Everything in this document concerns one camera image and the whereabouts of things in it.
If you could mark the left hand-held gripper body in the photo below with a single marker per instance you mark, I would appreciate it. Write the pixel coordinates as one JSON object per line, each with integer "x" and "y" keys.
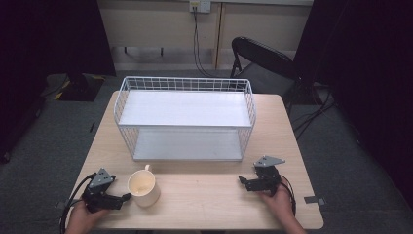
{"x": 99, "y": 200}

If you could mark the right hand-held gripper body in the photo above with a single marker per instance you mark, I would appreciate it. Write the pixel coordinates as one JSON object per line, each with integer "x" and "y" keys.
{"x": 266, "y": 178}

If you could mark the cream ceramic cup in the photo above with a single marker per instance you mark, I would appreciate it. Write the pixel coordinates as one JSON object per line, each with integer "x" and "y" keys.
{"x": 142, "y": 188}

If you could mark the person's left hand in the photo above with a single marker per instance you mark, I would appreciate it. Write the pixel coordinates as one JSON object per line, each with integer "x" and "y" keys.
{"x": 82, "y": 217}

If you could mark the person's right hand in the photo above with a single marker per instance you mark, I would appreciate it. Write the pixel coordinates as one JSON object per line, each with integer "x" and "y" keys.
{"x": 279, "y": 203}

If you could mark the grey tape strip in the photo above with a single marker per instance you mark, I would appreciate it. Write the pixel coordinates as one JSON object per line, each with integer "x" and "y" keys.
{"x": 314, "y": 200}
{"x": 60, "y": 205}

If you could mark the black folding chair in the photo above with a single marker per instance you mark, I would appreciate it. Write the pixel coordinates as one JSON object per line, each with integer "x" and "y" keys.
{"x": 263, "y": 65}

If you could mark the black stand base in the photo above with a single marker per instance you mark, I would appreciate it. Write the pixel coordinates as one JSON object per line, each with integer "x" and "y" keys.
{"x": 79, "y": 86}

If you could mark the dark curtain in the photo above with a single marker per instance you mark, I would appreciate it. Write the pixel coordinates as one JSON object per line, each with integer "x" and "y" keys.
{"x": 48, "y": 48}
{"x": 367, "y": 81}

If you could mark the white wall socket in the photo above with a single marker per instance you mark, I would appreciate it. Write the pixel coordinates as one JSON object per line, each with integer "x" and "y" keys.
{"x": 200, "y": 5}

